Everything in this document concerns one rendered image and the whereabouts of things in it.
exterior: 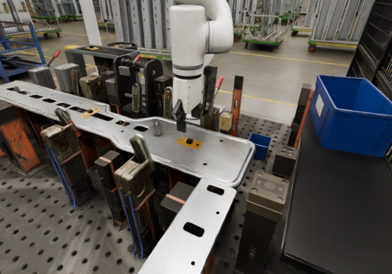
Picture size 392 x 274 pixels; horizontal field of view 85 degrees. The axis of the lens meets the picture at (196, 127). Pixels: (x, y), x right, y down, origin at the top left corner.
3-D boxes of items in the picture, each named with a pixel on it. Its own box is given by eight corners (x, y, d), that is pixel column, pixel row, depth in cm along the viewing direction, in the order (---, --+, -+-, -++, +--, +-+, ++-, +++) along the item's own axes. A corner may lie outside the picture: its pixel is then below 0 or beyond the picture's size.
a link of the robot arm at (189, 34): (205, 57, 61) (172, 58, 60) (207, 3, 54) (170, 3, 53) (208, 66, 54) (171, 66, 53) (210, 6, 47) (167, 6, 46)
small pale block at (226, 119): (214, 190, 93) (220, 116, 74) (217, 184, 95) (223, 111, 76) (222, 193, 91) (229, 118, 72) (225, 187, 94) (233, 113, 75)
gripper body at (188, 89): (185, 63, 64) (186, 97, 70) (165, 73, 56) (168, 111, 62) (208, 66, 61) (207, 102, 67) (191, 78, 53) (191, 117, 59)
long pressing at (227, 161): (-28, 94, 108) (-30, 91, 107) (20, 80, 125) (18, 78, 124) (237, 193, 55) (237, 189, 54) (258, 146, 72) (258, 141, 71)
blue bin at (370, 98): (320, 147, 64) (335, 109, 57) (307, 104, 89) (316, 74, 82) (385, 158, 60) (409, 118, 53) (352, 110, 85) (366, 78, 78)
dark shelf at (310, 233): (278, 260, 40) (282, 252, 38) (307, 92, 108) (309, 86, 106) (435, 333, 31) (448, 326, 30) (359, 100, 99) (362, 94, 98)
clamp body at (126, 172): (125, 250, 71) (100, 174, 53) (147, 222, 80) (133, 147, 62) (147, 264, 68) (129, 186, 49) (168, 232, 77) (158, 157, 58)
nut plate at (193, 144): (175, 142, 71) (175, 139, 71) (181, 136, 74) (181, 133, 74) (198, 149, 68) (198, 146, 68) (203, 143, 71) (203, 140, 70)
